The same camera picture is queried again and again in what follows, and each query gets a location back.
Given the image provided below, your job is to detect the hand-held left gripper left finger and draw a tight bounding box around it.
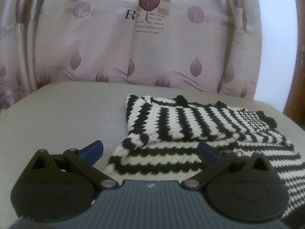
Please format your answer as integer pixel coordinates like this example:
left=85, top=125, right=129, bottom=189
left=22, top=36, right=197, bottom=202
left=25, top=140, right=120, bottom=191

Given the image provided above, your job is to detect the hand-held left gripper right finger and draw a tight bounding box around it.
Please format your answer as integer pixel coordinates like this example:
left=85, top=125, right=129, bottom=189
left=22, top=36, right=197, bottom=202
left=180, top=141, right=275, bottom=191

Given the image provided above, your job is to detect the black and white striped sweater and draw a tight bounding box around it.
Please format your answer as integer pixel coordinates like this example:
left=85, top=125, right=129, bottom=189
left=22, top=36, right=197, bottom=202
left=104, top=94, right=305, bottom=222

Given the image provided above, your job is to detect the pink leaf print curtain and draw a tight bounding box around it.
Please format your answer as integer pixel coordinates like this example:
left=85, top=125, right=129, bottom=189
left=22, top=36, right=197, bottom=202
left=0, top=0, right=266, bottom=111

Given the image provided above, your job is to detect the brown wooden door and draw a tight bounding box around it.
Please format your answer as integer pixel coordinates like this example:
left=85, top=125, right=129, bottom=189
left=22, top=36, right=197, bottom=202
left=283, top=0, right=305, bottom=130

